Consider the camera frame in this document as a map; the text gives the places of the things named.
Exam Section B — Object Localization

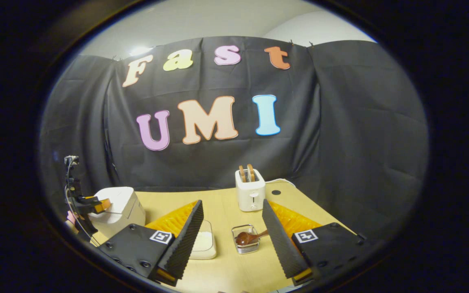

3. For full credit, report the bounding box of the metal wire chopstick holder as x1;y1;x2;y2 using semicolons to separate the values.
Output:
232;224;261;254

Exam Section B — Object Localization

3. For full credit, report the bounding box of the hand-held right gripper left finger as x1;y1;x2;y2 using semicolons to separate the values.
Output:
98;200;204;286

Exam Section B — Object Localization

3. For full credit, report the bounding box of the white rice cooker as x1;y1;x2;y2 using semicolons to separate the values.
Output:
89;187;147;238

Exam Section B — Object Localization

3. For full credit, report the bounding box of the white toaster power cable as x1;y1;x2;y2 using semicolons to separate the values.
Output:
265;178;296;188

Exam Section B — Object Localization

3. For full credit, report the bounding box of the brown wooden spoon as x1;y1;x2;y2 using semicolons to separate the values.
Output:
235;230;269;246

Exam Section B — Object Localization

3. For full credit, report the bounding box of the black backdrop cloth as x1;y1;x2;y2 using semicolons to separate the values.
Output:
39;36;428;241

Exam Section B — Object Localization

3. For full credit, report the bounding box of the clear plastic rice container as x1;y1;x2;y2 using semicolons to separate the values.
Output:
189;220;217;260

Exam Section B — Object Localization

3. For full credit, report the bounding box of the white toaster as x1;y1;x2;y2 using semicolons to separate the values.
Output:
235;169;266;212

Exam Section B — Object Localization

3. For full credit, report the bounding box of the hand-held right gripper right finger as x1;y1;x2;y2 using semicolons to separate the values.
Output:
262;199;367;285

